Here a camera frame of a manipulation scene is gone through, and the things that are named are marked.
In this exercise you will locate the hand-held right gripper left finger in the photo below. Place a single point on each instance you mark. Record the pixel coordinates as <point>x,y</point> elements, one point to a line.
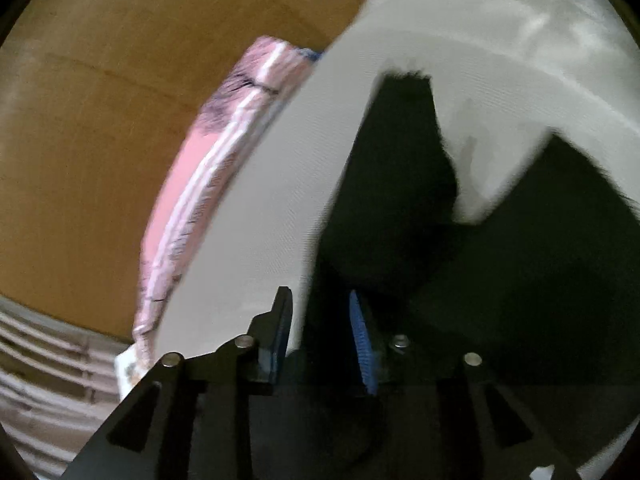
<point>280,342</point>

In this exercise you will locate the grey textured mat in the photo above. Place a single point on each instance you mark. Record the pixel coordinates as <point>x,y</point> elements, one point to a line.
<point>300,160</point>

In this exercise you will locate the wooden headboard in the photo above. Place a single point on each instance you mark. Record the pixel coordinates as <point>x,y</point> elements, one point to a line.
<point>125,85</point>

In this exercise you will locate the white slatted panel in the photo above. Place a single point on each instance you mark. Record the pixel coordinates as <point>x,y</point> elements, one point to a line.
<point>45,385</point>

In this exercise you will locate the pink striped blanket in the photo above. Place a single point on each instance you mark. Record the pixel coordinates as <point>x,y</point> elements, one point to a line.
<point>185,175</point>

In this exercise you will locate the white floral cloth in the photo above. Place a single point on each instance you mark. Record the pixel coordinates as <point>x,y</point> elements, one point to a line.
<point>127,370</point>

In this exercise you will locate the white shiny sheet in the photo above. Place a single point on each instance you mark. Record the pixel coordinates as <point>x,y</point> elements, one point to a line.
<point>500,0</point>

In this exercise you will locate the black pants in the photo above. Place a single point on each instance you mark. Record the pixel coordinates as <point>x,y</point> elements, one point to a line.
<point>390,185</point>

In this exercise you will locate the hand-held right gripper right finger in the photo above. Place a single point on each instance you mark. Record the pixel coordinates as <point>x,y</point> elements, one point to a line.
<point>364,345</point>

